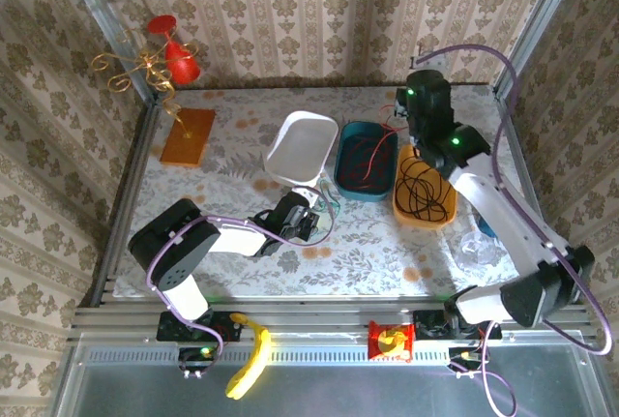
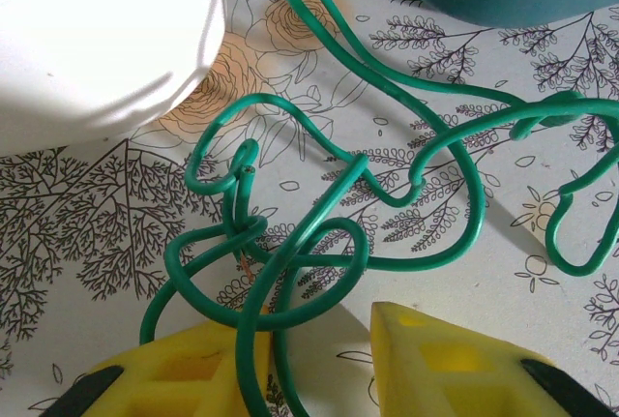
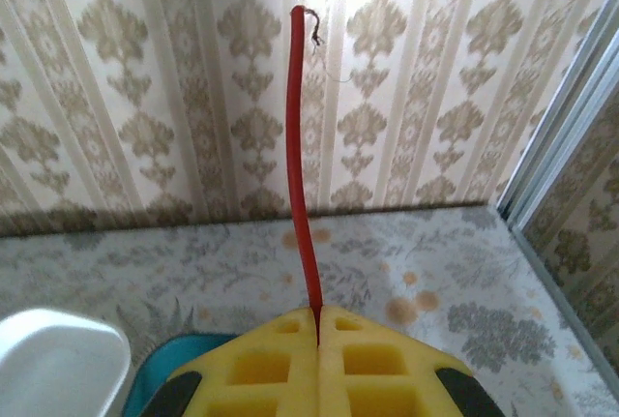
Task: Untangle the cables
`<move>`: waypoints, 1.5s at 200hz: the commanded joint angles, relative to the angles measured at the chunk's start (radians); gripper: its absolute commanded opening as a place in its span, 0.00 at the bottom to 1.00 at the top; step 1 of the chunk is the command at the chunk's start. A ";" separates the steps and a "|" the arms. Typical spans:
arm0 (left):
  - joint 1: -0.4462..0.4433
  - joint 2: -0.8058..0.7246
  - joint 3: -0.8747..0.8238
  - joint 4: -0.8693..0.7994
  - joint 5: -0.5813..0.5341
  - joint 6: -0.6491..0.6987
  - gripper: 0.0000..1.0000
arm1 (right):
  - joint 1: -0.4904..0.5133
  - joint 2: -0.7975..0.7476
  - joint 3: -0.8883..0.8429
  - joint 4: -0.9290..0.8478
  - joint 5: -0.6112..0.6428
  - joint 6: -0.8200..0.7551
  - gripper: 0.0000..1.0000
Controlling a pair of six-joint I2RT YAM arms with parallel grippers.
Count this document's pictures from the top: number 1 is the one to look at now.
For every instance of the teal plastic tray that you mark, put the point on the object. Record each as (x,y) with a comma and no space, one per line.
(348,189)

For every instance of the floral table cover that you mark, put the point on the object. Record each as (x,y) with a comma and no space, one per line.
(362,267)

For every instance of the white plastic tray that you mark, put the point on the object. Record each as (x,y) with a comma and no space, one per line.
(300,146)

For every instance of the orange plastic tray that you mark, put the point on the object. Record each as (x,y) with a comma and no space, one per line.
(450,209)

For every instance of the orange rectangular board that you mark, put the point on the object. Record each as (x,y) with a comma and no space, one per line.
(191,143)

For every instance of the red snack packet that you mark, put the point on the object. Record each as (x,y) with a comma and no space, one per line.
(377,339)

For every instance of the blue cup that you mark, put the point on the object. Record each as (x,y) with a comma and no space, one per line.
(486,230)

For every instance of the yellow banana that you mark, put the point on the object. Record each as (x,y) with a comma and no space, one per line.
(256,354)

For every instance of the clear glass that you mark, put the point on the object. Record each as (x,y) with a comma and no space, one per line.
(476,250)

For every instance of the grey metal panel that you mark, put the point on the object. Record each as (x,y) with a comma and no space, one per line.
(338,388)

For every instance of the small black circuit box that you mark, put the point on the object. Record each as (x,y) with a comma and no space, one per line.
(466,361)
(196,361)

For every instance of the red plastic goblet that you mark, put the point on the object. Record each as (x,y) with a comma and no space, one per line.
(181,64)

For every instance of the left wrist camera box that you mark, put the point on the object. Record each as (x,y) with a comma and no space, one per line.
(307,196)

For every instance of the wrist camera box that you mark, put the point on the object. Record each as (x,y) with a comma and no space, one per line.
(430,65)
(307,196)

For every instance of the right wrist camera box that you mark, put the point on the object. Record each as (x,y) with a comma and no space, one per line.
(430,65)

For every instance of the aluminium table frame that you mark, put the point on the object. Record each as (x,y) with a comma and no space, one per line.
(314,315)

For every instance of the aluminium frame post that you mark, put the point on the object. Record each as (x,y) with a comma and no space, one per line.
(96,1)
(549,1)

